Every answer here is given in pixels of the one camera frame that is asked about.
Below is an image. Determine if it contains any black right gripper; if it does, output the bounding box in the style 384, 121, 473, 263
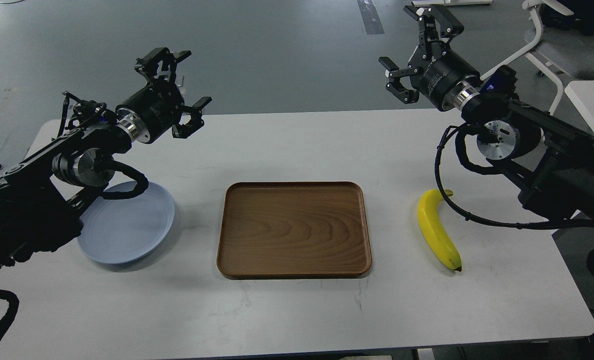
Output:
379, 5, 482, 112

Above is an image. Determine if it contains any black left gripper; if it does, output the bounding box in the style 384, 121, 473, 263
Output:
115, 47, 212, 144

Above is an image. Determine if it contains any light blue plate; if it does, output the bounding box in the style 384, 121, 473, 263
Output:
77, 182, 175, 265

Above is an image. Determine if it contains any yellow banana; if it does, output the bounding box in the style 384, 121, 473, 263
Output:
416, 188, 463, 272

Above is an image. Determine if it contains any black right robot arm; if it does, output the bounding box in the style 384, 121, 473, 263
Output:
379, 5, 594, 230

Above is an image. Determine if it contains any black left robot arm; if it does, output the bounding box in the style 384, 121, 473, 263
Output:
0, 47, 211, 341

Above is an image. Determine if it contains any white flat floor base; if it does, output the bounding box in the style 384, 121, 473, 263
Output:
411, 0, 493, 8

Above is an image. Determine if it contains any white office chair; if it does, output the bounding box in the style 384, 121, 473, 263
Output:
480, 0, 594, 115

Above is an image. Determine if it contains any brown wooden tray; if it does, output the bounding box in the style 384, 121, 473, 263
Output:
216, 181, 372, 280

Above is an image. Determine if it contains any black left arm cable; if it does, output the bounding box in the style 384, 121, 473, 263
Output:
97, 160, 150, 201

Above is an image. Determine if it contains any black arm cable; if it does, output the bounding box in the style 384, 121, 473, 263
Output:
435, 124, 594, 231
97, 160, 150, 201

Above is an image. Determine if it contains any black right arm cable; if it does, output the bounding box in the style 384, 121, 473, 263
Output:
435, 124, 594, 231

